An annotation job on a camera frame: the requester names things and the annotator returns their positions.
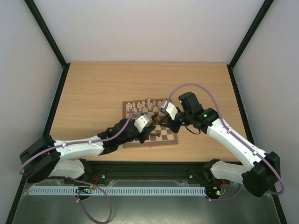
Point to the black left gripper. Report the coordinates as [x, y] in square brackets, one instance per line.
[146, 132]

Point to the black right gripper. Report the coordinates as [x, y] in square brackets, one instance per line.
[172, 123]

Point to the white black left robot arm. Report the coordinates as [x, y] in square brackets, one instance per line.
[49, 158]

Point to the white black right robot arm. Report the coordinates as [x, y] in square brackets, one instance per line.
[258, 170]

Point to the pile of dark chess pieces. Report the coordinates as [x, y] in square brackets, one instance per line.
[155, 119]

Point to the wooden chess board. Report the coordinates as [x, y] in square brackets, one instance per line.
[167, 136]

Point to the row of light chess pieces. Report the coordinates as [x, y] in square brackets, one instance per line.
[142, 106]

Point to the dark wooden king lying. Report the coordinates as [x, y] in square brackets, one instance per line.
[155, 134]

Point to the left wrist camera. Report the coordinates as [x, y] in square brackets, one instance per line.
[142, 122]

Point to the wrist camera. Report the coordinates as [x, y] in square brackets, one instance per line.
[169, 108]
[142, 122]

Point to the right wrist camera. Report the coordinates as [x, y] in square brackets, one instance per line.
[169, 108]

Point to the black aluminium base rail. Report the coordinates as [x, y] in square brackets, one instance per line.
[193, 172]

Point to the light blue slotted cable duct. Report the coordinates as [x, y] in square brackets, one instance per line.
[116, 191]

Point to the black frame post right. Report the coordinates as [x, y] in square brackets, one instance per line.
[250, 32]

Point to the black frame post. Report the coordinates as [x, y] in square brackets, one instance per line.
[250, 32]
[46, 32]

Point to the black frame post left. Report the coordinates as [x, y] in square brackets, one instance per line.
[46, 32]

